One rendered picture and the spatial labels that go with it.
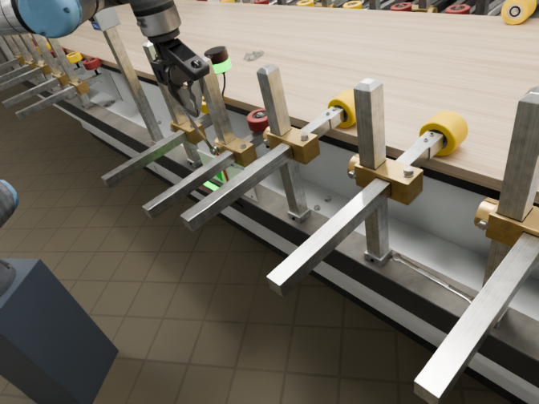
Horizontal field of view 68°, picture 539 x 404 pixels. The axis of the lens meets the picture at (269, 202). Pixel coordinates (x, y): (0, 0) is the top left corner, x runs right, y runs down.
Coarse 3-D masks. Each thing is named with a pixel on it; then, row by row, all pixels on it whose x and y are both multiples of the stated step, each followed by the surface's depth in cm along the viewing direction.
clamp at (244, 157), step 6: (216, 138) 117; (216, 144) 117; (222, 144) 113; (228, 144) 113; (234, 144) 112; (246, 144) 111; (252, 144) 110; (222, 150) 115; (228, 150) 112; (234, 150) 110; (240, 150) 109; (246, 150) 109; (252, 150) 111; (234, 156) 112; (240, 156) 109; (246, 156) 110; (252, 156) 111; (240, 162) 111; (246, 162) 111; (252, 162) 112
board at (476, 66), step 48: (96, 48) 213; (192, 48) 177; (240, 48) 164; (288, 48) 152; (336, 48) 142; (384, 48) 133; (432, 48) 125; (480, 48) 118; (528, 48) 112; (240, 96) 128; (288, 96) 121; (384, 96) 108; (432, 96) 103; (480, 96) 98; (480, 144) 84
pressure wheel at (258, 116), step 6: (264, 108) 117; (252, 114) 116; (258, 114) 114; (264, 114) 115; (252, 120) 113; (258, 120) 112; (264, 120) 112; (252, 126) 113; (258, 126) 112; (264, 126) 113
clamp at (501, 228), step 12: (480, 204) 63; (492, 204) 62; (480, 216) 62; (492, 216) 60; (504, 216) 59; (528, 216) 58; (480, 228) 62; (492, 228) 62; (504, 228) 60; (516, 228) 58; (528, 228) 57; (504, 240) 61; (516, 240) 60
